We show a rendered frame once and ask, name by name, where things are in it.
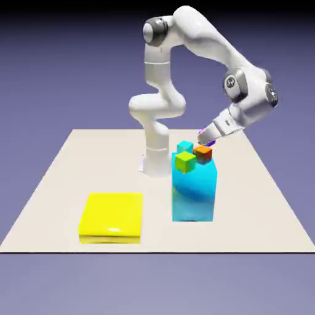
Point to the small green cube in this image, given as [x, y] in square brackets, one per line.
[185, 162]

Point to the large yellow box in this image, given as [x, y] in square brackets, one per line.
[112, 216]

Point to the small orange cube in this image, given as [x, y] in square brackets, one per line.
[203, 152]

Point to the small purple cube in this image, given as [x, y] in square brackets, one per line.
[210, 142]

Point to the small cyan cube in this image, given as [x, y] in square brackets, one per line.
[184, 146]

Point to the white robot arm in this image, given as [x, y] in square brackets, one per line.
[157, 81]

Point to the large cyan box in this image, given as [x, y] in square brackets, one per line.
[194, 192]

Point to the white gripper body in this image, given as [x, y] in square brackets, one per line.
[208, 134]

